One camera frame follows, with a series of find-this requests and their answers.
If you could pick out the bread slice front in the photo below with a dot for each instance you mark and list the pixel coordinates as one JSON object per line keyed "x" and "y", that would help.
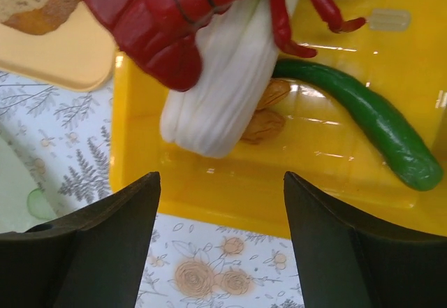
{"x": 36, "y": 17}

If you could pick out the pale yellow flat tray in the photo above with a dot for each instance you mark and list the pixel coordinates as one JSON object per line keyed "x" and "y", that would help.
{"x": 79, "y": 55}

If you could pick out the red toy lobster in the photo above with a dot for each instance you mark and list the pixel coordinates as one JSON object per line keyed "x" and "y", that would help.
{"x": 160, "y": 35}

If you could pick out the deep yellow plastic bin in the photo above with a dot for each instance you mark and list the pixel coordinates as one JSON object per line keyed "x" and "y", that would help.
{"x": 320, "y": 142}

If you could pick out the white toy radish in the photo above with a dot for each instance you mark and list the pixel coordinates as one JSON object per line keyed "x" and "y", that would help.
{"x": 239, "y": 54}

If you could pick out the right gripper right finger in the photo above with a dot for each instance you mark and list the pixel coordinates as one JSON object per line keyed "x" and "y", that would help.
{"x": 349, "y": 258}

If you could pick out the green toy cucumber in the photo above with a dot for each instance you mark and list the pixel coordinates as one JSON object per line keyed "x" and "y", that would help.
{"x": 401, "y": 146}

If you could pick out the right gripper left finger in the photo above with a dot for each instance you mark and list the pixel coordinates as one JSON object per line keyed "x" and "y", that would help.
{"x": 92, "y": 257}

